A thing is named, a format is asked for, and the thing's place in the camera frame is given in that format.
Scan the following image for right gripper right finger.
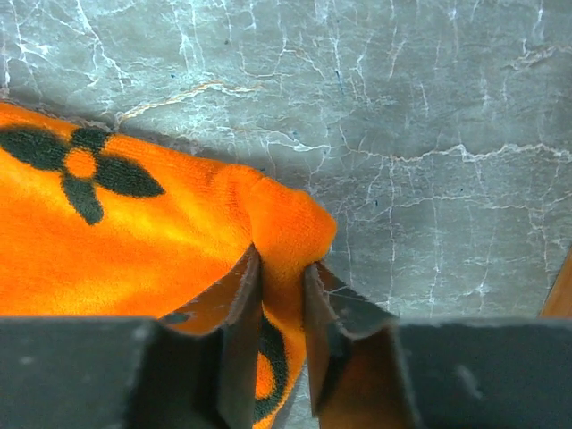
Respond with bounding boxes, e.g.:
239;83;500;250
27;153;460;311
304;263;571;428

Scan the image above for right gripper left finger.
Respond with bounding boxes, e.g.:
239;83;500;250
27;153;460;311
1;248;262;428

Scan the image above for orange patterned pillowcase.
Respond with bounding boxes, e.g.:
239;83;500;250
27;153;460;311
1;103;336;428

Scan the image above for brown wooden divided tray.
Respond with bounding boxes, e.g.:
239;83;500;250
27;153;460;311
540;253;572;318

